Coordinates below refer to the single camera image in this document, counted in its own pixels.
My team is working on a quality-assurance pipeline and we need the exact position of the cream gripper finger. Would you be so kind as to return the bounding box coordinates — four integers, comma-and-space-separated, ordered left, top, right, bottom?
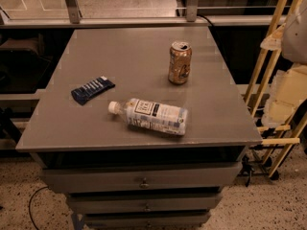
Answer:
260, 23, 285, 51

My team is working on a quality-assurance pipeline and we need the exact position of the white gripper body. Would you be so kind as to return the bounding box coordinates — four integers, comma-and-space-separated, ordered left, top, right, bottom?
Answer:
261, 63, 307, 128

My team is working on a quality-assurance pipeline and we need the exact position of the clear plastic water bottle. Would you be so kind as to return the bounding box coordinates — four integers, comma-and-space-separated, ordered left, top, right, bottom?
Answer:
108, 98, 188, 136

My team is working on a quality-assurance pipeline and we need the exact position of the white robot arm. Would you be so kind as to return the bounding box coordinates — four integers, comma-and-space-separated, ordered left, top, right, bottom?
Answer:
260, 0, 307, 128

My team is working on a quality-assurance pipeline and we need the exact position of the yellow wooden rack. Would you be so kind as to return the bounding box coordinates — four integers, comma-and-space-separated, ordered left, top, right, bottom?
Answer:
244, 0, 307, 180

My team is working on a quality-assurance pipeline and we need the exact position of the orange soda can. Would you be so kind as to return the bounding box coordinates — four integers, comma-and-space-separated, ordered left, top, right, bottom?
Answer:
168, 41, 192, 84

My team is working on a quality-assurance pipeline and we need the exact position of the top grey drawer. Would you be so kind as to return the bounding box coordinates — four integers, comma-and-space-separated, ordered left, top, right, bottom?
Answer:
41, 162, 242, 194

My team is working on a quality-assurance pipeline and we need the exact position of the grey drawer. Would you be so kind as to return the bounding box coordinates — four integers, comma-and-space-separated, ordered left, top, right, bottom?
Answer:
67, 193, 222, 214
41, 162, 242, 194
84, 212, 210, 228

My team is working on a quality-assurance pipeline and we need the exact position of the middle grey drawer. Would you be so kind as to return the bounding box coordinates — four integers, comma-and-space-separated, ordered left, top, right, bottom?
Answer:
67, 193, 222, 214

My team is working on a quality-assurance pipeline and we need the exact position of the grey drawer cabinet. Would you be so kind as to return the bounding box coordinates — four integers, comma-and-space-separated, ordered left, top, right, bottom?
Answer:
15, 26, 264, 230

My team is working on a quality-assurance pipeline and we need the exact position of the dark blue snack wrapper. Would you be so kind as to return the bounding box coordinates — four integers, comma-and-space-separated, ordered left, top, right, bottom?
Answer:
71, 76, 115, 105

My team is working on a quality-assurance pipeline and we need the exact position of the bottom grey drawer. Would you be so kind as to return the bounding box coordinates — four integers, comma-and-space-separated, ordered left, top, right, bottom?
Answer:
84, 212, 210, 228

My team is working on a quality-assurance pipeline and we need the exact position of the black cable behind table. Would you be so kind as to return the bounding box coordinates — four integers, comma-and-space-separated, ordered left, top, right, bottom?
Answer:
196, 13, 231, 69

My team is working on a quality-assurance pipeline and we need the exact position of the metal railing frame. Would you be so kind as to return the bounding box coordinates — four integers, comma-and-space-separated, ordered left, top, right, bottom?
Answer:
0, 0, 278, 27

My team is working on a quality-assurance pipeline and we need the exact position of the black floor cable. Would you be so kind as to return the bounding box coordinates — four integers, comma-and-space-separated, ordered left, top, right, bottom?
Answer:
28, 185, 50, 230

